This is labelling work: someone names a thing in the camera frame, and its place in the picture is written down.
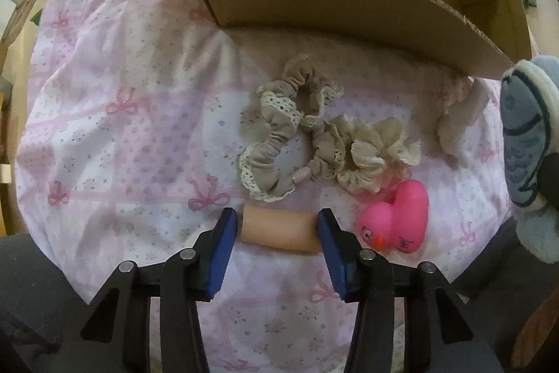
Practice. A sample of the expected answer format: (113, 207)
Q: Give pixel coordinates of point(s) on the beige lace-trimmed scrunchie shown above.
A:
(305, 71)
(262, 156)

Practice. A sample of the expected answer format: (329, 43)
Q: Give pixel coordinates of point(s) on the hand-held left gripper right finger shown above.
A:
(334, 259)

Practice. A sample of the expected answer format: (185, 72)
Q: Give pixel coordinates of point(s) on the pink bow-print blanket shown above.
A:
(131, 137)

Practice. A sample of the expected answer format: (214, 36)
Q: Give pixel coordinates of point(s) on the blue plush slipper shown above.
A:
(524, 137)

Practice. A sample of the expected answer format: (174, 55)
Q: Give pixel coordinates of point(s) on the white fluffy sock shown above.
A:
(458, 128)

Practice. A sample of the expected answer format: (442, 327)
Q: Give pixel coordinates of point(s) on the wooden board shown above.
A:
(535, 333)

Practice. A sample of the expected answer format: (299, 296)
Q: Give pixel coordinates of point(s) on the dark grey cloth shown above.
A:
(35, 290)
(484, 268)

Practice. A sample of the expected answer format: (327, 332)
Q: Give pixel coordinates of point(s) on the pink heart-shaped rubber duck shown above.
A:
(401, 220)

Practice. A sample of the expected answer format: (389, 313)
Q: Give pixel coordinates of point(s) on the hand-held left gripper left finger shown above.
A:
(219, 253)

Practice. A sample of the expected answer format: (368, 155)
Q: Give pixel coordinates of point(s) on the beige foam cylinder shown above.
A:
(279, 229)

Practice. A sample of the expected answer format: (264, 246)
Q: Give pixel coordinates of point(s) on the beige ruffled scrunchie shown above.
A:
(375, 156)

